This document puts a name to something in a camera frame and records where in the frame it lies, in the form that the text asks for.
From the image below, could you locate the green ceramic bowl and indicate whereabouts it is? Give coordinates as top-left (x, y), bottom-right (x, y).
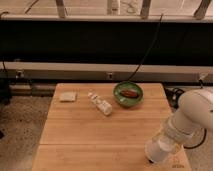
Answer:
top-left (113, 81), bottom-right (143, 108)

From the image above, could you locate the aluminium frame rail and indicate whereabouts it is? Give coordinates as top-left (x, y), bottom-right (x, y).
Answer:
top-left (0, 60), bottom-right (213, 83)

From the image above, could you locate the brown sausage in bowl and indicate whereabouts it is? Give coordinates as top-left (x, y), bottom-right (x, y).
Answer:
top-left (120, 90), bottom-right (138, 98)

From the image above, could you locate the white plastic bottle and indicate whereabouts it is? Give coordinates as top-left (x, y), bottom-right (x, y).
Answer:
top-left (88, 92), bottom-right (112, 116)

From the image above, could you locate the black cable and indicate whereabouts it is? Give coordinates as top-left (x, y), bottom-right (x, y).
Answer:
top-left (128, 13), bottom-right (165, 82)

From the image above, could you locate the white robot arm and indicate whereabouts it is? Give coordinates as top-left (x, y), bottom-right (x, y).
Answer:
top-left (145, 88), bottom-right (213, 163)

